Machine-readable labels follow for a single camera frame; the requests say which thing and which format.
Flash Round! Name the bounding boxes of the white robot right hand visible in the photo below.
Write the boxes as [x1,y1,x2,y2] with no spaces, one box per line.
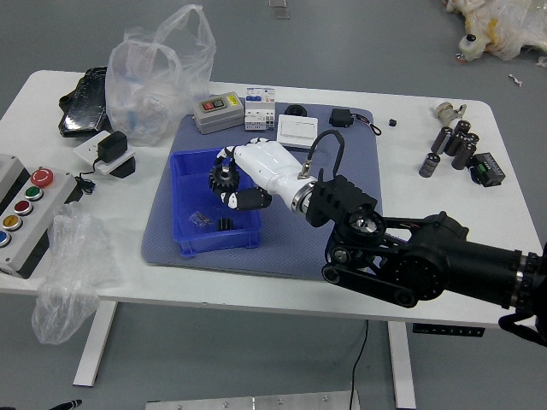
[208,136,320,213]

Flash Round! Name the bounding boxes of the big black gear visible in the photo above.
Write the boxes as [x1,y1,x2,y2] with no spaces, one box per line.
[208,164,241,196]

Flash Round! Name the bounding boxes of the blue plastic box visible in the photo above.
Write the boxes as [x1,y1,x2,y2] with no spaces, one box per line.
[169,145,264,260]

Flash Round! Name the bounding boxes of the grey pushbutton control box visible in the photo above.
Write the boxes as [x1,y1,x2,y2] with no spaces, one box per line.
[0,153,82,281]

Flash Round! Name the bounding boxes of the white circuit breaker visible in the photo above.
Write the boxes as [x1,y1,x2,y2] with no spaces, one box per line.
[244,85,278,133]

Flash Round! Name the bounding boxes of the white table leg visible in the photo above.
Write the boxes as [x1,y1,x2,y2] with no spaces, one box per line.
[386,320,417,409]
[73,301,118,388]

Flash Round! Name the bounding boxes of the blue-grey mat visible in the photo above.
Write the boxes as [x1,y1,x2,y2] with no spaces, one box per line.
[140,101,388,286]

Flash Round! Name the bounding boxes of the small clear screw bag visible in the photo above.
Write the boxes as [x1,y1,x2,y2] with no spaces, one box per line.
[187,211,214,229]

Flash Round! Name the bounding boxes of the crumpled clear plastic bag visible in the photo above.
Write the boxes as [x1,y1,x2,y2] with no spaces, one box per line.
[31,202,123,346]

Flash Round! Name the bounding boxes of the black block under socket panel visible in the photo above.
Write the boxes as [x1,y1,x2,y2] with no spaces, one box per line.
[109,156,138,179]

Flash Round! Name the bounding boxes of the large clear plastic bag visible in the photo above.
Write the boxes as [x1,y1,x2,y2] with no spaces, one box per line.
[104,3,217,147]

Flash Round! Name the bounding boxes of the black power adapter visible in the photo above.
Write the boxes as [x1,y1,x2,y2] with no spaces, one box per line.
[94,131,129,166]

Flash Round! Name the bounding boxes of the clear plastic piece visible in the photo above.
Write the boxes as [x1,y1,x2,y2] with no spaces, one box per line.
[268,0,292,21]

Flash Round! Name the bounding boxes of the silver metal plate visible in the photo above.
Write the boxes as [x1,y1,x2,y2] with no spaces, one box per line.
[144,390,361,410]

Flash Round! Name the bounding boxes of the white socket panel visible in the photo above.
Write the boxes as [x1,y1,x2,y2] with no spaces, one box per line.
[72,130,137,176]

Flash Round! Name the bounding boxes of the black plastic tray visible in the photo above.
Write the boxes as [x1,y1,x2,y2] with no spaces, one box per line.
[57,66,110,138]

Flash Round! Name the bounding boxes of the black module green terminals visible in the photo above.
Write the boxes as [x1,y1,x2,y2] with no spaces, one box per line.
[468,152,507,188]

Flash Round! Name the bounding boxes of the black table control panel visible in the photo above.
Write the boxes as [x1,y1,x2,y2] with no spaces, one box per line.
[412,325,486,338]

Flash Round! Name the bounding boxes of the plush toy in plastic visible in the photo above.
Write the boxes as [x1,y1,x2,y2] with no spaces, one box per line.
[444,0,547,66]

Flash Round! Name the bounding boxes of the white wall switch panel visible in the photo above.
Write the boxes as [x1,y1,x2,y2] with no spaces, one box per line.
[276,114,321,149]

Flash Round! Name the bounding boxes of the grey two-button switch box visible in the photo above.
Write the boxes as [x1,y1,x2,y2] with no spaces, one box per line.
[191,91,245,136]

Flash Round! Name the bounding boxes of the black module with wires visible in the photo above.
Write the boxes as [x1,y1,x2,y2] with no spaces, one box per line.
[327,108,384,138]

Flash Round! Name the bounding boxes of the black adapter cord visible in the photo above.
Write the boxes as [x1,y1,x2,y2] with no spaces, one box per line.
[74,160,102,196]

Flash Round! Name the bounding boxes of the black floor cable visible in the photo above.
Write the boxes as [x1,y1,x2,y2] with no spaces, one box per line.
[350,319,370,410]

